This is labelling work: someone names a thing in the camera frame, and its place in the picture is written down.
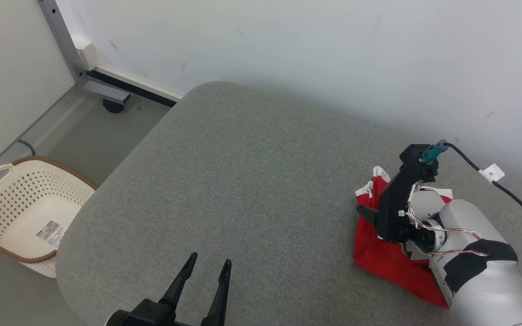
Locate black floor cable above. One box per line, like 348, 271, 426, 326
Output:
16, 139, 38, 157

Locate grey metal frame post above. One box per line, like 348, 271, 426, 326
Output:
38, 0, 131, 105

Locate cream plastic laundry basket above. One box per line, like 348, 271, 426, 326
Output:
0, 156, 99, 278

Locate right camera cable teal plug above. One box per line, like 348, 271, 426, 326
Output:
420, 139, 522, 237

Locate printed sticker in basket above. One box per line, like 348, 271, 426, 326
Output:
37, 221, 66, 248

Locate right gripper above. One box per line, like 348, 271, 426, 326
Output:
356, 169, 439, 254

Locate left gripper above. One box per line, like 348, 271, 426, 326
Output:
106, 252, 232, 326

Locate plain red shorts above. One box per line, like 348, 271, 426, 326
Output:
353, 211, 450, 309

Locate black caster wheel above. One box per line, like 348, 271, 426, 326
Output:
103, 99, 126, 114

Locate white cable tag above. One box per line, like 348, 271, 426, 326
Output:
478, 163, 505, 183

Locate thin red white wires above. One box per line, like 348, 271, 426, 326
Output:
397, 180, 491, 257

